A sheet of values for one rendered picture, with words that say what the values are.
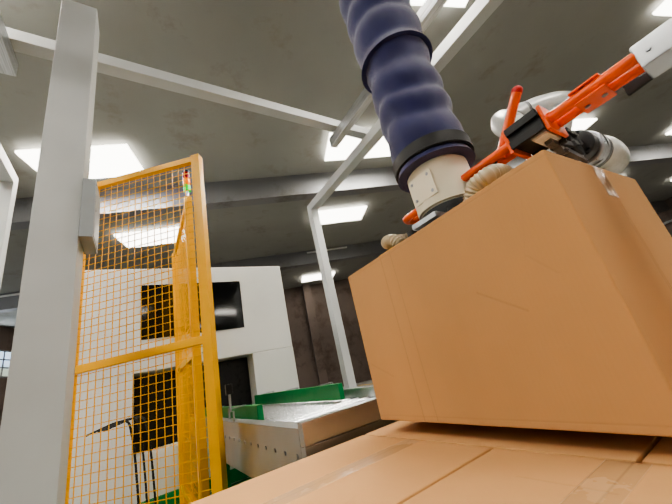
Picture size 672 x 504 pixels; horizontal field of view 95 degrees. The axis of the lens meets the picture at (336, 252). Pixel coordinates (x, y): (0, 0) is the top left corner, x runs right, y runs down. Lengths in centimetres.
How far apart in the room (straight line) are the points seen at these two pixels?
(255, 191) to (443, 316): 494
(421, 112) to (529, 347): 64
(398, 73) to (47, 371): 156
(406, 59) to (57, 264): 152
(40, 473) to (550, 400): 149
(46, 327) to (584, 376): 162
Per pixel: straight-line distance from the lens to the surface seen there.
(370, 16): 123
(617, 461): 59
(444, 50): 344
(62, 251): 171
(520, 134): 80
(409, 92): 99
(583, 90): 78
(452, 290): 66
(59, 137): 202
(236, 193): 545
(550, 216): 57
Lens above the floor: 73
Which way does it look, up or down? 20 degrees up
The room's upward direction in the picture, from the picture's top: 13 degrees counter-clockwise
